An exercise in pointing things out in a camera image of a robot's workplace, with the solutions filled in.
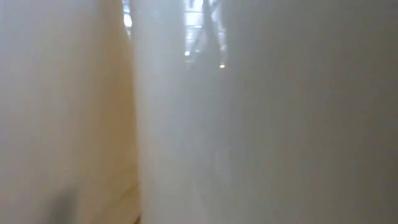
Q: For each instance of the pale grey plastic bin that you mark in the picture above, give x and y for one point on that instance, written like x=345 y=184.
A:
x=62 y=109
x=280 y=124

